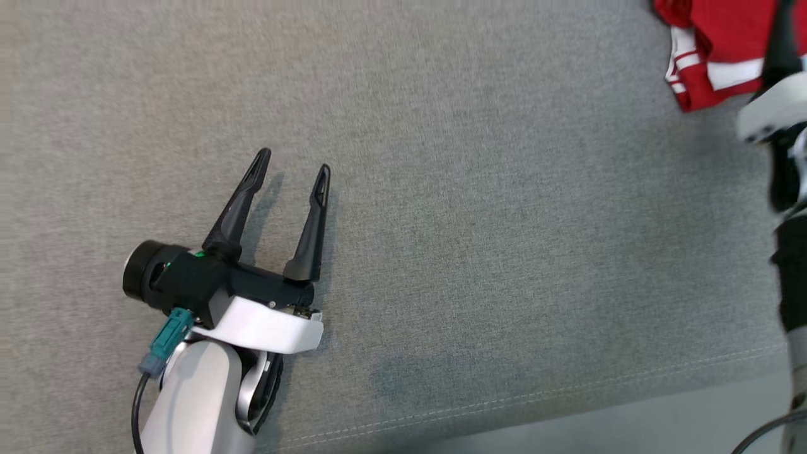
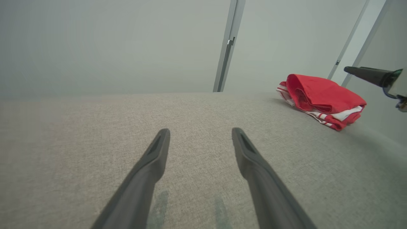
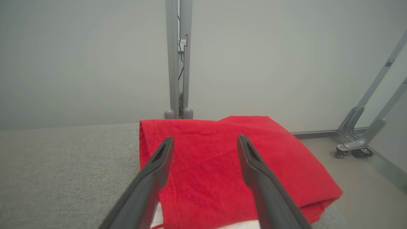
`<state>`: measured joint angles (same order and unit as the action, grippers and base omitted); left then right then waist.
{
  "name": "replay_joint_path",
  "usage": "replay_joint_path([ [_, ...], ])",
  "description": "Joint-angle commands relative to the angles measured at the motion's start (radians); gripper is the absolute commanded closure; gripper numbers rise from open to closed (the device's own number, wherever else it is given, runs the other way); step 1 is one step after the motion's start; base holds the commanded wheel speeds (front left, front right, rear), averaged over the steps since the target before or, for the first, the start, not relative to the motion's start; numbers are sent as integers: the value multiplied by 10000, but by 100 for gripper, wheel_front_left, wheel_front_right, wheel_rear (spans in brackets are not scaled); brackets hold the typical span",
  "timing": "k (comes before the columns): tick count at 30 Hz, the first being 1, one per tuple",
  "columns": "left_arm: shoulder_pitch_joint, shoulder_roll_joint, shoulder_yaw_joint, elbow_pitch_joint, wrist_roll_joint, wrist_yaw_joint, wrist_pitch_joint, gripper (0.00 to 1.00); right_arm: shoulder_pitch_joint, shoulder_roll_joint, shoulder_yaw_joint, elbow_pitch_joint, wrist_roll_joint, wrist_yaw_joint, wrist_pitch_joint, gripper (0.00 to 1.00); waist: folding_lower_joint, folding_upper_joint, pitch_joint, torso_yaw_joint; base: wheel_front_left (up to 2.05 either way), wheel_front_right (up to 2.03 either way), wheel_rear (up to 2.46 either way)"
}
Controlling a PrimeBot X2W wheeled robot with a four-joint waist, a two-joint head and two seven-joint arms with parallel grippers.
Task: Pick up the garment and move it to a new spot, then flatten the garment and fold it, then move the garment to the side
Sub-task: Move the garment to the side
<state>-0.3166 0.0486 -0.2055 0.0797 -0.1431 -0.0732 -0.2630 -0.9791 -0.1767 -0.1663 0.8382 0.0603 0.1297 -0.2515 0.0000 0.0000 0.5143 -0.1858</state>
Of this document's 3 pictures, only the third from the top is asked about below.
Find grey wheeled partition support leg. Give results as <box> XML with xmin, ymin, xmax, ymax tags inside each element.
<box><xmin>335</xmin><ymin>76</ymin><xmax>407</xmax><ymax>159</ymax></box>
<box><xmin>337</xmin><ymin>30</ymin><xmax>407</xmax><ymax>142</ymax></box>

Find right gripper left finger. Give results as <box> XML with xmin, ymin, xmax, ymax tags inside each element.
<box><xmin>99</xmin><ymin>136</ymin><xmax>175</xmax><ymax>229</ymax></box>

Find grey wall baseboard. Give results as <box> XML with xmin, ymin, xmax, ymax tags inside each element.
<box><xmin>291</xmin><ymin>128</ymin><xmax>339</xmax><ymax>139</ymax></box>

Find grey metal partition post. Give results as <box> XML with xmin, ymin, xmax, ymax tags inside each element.
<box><xmin>164</xmin><ymin>0</ymin><xmax>194</xmax><ymax>120</ymax></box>

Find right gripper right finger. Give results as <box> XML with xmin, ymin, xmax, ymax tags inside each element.
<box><xmin>237</xmin><ymin>135</ymin><xmax>312</xmax><ymax>229</ymax></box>

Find thin black cable in post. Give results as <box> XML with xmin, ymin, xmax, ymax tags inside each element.
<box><xmin>177</xmin><ymin>14</ymin><xmax>185</xmax><ymax>81</ymax></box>

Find red Bulls jersey white sleeves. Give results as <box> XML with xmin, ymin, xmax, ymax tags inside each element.
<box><xmin>139</xmin><ymin>119</ymin><xmax>318</xmax><ymax>229</ymax></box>

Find red shorts white stripe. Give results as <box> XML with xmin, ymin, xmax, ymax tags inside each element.
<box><xmin>219</xmin><ymin>115</ymin><xmax>343</xmax><ymax>223</ymax></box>

